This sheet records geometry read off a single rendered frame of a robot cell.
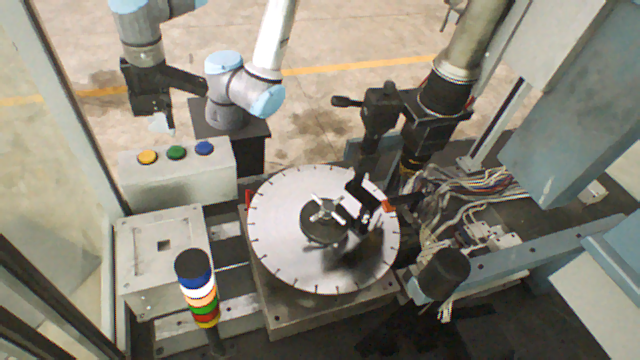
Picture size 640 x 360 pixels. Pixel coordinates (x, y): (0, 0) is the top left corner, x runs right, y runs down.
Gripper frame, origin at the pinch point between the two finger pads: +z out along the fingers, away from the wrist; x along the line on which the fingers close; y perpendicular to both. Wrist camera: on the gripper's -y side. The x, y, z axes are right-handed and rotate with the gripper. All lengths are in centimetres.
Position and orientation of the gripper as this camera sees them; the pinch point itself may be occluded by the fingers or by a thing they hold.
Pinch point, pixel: (174, 131)
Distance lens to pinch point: 94.4
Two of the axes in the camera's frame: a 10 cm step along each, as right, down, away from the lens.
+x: 3.2, 7.5, -5.8
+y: -9.4, 1.8, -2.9
